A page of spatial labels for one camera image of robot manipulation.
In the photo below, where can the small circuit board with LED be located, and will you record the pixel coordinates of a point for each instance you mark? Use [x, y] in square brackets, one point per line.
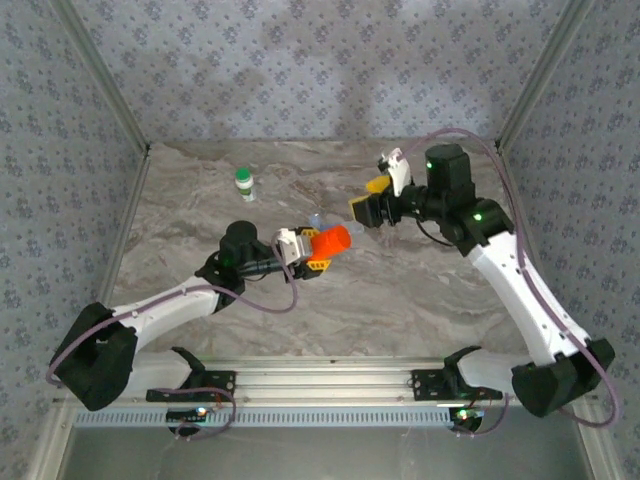
[470, 415]
[185, 414]

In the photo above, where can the orange pill bottle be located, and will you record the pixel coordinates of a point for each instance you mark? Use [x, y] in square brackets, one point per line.
[332, 242]

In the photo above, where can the white bottle with green cap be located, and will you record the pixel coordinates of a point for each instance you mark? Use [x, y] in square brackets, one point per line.
[246, 186]

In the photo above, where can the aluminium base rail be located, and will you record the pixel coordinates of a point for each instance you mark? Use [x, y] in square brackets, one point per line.
[325, 380]

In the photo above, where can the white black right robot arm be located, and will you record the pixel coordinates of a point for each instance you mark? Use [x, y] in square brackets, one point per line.
[520, 290]

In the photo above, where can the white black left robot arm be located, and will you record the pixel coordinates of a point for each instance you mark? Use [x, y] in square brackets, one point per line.
[165, 310]

